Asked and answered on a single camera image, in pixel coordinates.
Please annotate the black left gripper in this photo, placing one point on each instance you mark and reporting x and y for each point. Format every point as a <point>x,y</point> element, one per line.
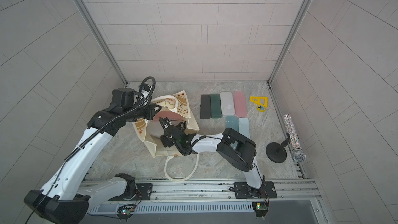
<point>151,112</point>

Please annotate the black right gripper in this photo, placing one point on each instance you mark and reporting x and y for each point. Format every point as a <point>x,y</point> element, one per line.
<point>166,137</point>

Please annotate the translucent white pencil case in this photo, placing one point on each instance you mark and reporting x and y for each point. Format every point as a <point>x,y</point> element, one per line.
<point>155,129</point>

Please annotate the floral canvas tote bag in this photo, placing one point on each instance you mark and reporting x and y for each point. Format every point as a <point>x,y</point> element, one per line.
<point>177,103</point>

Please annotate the black pencil case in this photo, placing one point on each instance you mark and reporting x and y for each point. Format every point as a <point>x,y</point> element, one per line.
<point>205,107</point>

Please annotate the dark green pencil case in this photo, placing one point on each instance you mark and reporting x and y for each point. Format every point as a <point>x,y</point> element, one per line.
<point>215,105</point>

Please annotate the light teal pencil case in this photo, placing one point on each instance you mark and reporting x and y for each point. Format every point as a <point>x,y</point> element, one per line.
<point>232,122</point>

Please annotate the white grey pencil case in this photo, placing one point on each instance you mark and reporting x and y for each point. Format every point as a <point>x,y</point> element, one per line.
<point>227,104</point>

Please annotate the pale blue pencil case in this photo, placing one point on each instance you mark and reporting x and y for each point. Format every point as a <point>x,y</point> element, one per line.
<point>244,127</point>

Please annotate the pink pencil case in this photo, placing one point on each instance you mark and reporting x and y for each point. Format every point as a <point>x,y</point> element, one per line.
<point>240,104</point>

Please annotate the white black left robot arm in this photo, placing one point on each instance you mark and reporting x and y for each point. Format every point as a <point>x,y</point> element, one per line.
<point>59,201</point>

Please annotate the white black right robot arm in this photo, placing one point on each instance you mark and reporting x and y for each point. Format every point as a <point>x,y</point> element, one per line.
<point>235,148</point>

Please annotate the salmon red pencil case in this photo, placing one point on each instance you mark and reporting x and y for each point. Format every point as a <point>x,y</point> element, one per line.
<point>167,114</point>

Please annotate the left circuit board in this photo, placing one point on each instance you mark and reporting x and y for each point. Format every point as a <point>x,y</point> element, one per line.
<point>126,211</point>

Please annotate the circuit board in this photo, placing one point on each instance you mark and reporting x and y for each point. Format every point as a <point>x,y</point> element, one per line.
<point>260,208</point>
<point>126,211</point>

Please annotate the yellow triangular wooden toy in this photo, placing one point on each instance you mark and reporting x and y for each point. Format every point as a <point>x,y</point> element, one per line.
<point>260,101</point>

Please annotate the black microphone stand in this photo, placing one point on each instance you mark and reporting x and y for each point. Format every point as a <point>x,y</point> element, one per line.
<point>276,152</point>

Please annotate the right circuit board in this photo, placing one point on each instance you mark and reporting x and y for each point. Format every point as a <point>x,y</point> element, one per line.
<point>260,208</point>

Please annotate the glittery silver microphone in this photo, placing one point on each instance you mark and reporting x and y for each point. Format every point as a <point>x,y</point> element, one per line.
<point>296,149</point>

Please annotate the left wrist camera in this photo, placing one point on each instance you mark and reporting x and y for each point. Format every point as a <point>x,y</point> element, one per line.
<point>145,90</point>

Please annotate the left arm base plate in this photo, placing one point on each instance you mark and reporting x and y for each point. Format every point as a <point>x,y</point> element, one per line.
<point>140,191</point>

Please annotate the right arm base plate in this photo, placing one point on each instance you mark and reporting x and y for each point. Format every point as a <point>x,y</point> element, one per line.
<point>243,191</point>

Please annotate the aluminium mounting rail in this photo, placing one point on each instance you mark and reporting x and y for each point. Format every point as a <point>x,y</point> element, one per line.
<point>218,190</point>

